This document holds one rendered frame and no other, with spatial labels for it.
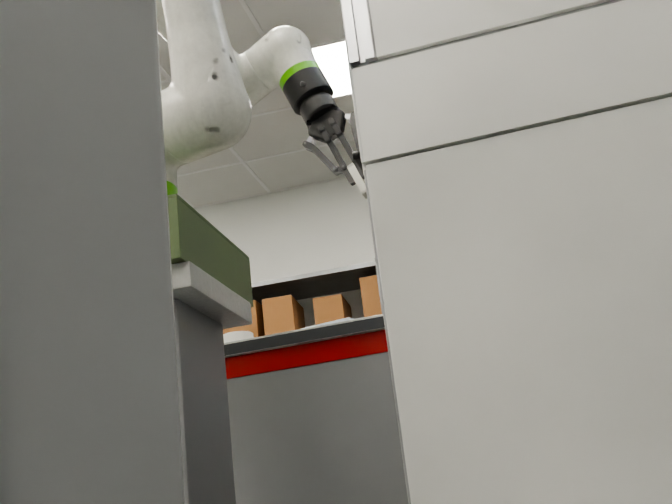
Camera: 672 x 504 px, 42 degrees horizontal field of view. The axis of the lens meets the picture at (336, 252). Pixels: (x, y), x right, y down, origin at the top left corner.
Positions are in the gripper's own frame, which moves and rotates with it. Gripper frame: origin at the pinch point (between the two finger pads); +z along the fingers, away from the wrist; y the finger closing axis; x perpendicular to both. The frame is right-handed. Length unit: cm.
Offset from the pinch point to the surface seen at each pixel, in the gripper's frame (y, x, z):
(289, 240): 86, -411, -178
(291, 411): 35.3, -10.7, 30.9
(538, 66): -29, 56, 25
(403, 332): 2, 56, 46
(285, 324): 105, -362, -108
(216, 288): 26.3, 33.1, 18.5
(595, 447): -11, 56, 68
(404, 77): -15, 55, 16
